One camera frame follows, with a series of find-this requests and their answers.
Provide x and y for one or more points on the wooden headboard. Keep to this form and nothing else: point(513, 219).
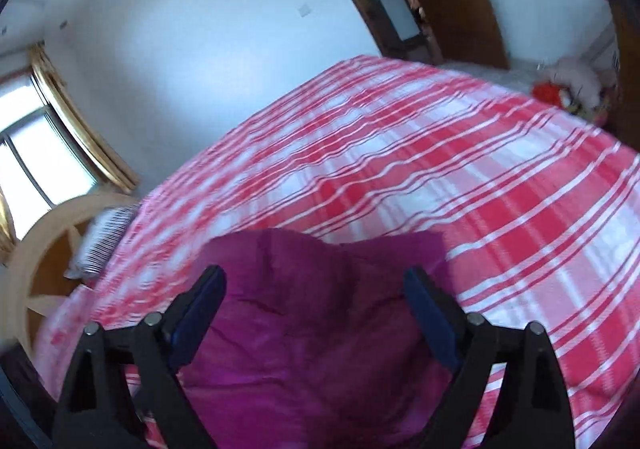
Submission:
point(45, 239)

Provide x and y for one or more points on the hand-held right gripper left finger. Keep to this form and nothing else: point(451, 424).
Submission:
point(197, 314)

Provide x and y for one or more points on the red plush toy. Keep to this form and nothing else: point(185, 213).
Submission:
point(550, 94)

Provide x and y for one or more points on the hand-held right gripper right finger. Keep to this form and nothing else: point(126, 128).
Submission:
point(430, 319)

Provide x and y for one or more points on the magenta padded jacket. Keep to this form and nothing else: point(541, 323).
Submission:
point(310, 329)

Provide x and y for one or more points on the white plush toy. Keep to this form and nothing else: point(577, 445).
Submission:
point(575, 79)

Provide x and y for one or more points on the gold curtain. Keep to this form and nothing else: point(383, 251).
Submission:
point(75, 129)

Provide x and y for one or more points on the striped pillow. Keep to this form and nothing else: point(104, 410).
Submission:
point(102, 239)

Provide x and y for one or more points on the red white plaid bed sheet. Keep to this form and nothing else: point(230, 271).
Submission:
point(450, 169)

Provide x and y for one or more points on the brown wooden wardrobe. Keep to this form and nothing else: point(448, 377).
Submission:
point(627, 59)

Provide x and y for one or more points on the window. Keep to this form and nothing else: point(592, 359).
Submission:
point(35, 169)

